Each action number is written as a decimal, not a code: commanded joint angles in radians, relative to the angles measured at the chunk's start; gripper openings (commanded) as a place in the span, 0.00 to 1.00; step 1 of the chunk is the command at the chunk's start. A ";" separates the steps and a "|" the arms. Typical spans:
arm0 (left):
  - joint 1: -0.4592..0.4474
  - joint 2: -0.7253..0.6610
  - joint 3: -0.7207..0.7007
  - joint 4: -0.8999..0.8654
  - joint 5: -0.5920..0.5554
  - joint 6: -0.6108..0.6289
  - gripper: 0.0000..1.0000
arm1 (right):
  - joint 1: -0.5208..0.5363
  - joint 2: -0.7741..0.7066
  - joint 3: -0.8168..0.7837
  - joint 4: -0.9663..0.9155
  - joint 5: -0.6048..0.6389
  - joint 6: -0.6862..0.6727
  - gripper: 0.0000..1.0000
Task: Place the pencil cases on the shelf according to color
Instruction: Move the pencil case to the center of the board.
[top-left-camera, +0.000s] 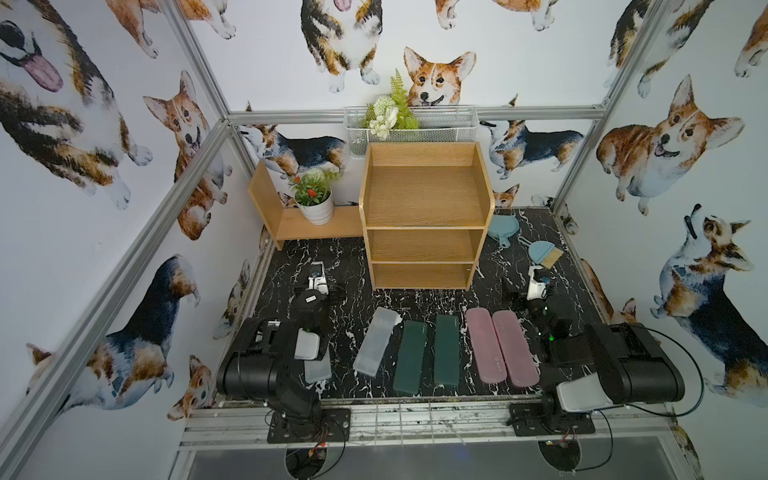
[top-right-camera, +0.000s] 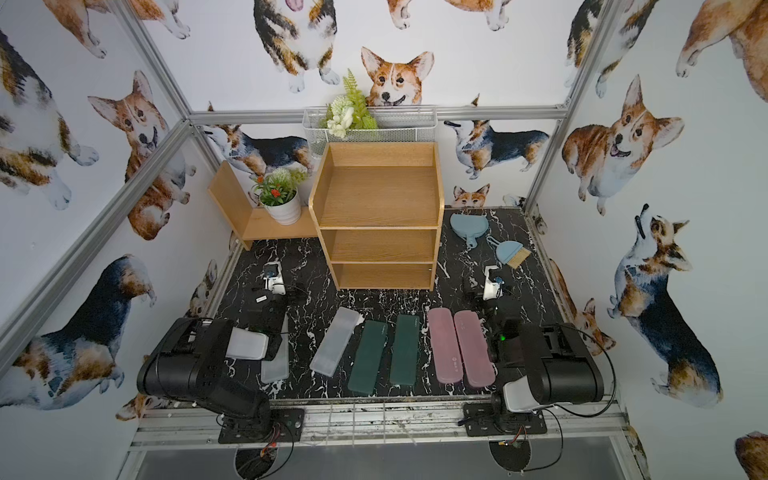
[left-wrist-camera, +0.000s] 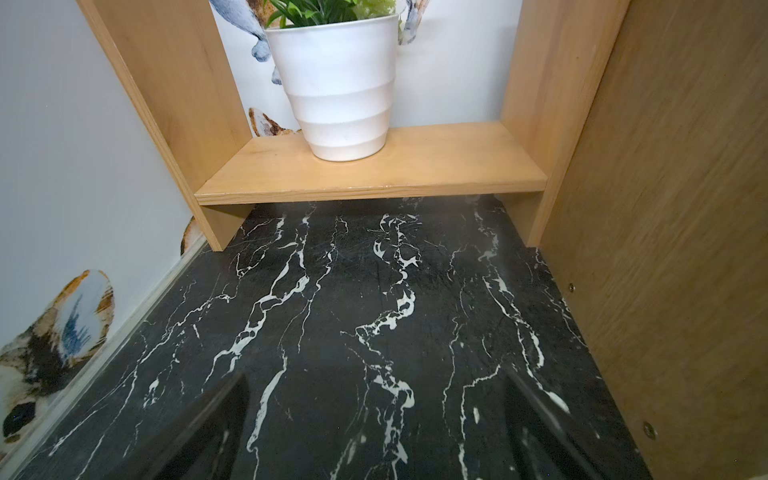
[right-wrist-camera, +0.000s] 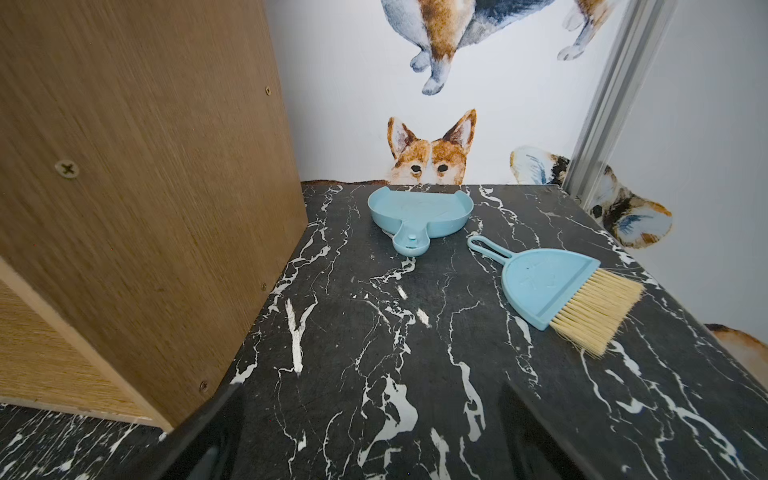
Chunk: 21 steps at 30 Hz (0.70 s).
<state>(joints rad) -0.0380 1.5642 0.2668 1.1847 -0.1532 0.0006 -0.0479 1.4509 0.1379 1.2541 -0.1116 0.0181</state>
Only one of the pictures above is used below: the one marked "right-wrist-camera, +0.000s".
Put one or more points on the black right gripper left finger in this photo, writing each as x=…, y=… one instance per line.
x=203, y=447

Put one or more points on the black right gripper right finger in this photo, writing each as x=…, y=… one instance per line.
x=535, y=449

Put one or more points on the wooden three-tier shelf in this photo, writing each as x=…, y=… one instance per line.
x=150, y=201

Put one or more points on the light blue hand brush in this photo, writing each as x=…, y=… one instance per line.
x=566, y=291

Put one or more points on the light blue dustpan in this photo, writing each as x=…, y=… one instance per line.
x=413, y=219

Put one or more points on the aluminium frame rails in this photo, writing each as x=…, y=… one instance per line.
x=641, y=30

